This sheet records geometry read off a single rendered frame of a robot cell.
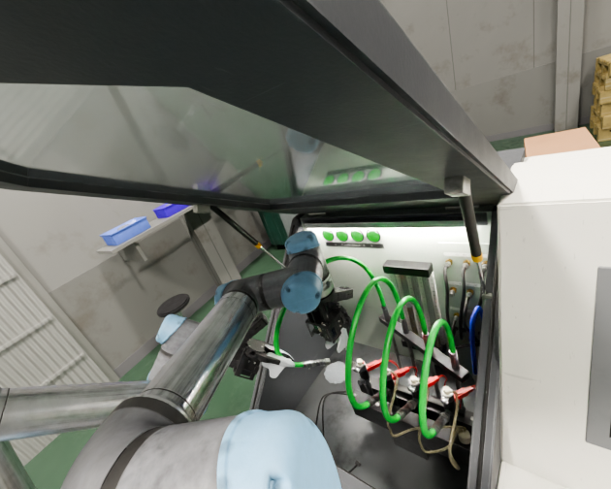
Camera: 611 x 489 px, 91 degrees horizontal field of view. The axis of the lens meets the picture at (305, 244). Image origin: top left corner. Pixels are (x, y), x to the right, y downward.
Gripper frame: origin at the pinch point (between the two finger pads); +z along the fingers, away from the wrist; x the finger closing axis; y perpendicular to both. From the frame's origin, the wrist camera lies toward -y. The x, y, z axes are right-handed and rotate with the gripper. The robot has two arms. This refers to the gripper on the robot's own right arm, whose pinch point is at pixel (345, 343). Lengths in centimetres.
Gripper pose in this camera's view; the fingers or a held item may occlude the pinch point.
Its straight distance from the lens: 87.2
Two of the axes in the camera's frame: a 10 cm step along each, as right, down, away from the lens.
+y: -5.7, 5.2, -6.4
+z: 3.2, 8.5, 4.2
